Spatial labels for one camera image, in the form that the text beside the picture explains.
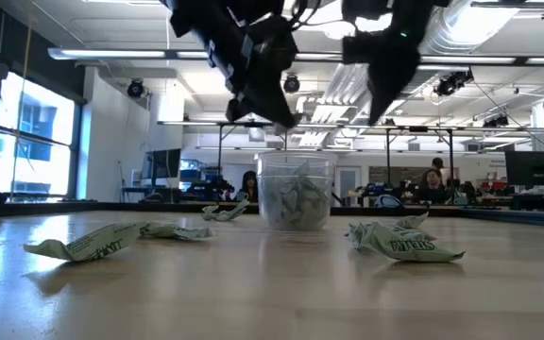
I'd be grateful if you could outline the black background workstation frame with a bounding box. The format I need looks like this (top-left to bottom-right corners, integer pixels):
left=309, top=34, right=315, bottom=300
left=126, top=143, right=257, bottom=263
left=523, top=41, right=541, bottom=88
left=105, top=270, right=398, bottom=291
left=157, top=120, right=292, bottom=179
left=347, top=125, right=457, bottom=190

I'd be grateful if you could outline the silver ventilation duct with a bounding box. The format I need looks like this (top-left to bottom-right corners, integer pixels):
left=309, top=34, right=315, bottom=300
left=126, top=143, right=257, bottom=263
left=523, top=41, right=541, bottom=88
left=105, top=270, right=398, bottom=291
left=417, top=0, right=523, bottom=56

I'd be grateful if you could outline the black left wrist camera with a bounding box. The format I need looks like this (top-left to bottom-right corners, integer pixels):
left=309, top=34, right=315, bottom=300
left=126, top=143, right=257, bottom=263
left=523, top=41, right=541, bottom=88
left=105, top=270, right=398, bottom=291
left=254, top=18, right=300, bottom=80

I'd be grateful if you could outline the clear plastic cup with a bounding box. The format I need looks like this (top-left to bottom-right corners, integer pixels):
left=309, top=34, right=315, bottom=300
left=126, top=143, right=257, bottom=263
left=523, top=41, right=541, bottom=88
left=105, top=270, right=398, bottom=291
left=255, top=149, right=338, bottom=232

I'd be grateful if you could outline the black computer monitor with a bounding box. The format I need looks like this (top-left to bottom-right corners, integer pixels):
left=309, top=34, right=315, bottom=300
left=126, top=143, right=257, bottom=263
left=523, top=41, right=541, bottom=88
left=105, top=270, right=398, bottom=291
left=140, top=148, right=183, bottom=188
left=504, top=150, right=544, bottom=187

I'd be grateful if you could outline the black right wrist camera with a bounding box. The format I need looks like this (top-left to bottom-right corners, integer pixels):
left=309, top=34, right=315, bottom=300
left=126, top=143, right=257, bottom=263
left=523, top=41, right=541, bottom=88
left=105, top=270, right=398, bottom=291
left=341, top=36, right=373, bottom=65

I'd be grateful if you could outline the long ceiling light strip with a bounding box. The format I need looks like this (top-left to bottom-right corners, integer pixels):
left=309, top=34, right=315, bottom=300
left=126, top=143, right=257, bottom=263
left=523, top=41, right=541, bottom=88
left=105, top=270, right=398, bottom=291
left=47, top=46, right=544, bottom=67

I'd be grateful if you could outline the blue bag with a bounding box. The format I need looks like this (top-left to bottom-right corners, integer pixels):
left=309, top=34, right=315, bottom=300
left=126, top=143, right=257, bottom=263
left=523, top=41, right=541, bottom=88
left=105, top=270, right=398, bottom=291
left=374, top=194, right=403, bottom=210

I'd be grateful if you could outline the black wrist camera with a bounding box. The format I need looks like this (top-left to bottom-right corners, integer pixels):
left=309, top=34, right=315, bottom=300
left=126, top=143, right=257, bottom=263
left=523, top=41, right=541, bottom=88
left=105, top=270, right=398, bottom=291
left=254, top=18, right=300, bottom=80
left=341, top=36, right=373, bottom=65

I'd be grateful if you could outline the black ceiling spotlight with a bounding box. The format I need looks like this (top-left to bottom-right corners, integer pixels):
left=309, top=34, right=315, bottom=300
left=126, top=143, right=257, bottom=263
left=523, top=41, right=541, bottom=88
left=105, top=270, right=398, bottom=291
left=282, top=74, right=301, bottom=94
left=127, top=78, right=146, bottom=99

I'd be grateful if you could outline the green stevia packet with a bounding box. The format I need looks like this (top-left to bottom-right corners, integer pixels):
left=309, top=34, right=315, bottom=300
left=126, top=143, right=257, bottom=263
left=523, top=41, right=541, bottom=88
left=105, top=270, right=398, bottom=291
left=347, top=222, right=376, bottom=251
left=393, top=212, right=430, bottom=231
left=200, top=197, right=251, bottom=223
left=368, top=225, right=467, bottom=264
left=138, top=221, right=214, bottom=241
left=23, top=221, right=146, bottom=264

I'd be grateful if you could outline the black ceiling fixture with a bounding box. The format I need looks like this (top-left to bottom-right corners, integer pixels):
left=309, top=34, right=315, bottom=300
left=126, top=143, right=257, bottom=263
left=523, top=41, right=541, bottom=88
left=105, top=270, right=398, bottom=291
left=433, top=68, right=475, bottom=98

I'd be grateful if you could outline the large window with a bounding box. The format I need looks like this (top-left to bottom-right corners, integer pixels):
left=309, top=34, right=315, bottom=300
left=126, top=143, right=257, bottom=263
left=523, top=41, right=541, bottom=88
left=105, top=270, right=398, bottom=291
left=0, top=70, right=82, bottom=202

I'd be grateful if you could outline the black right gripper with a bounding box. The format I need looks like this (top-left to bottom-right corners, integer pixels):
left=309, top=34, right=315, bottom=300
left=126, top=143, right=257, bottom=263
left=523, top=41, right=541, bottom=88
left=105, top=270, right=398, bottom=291
left=367, top=8, right=438, bottom=127

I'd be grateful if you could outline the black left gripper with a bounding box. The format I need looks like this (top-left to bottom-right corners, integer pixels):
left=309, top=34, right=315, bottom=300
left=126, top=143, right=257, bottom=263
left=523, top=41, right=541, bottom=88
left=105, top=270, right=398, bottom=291
left=191, top=8, right=300, bottom=128

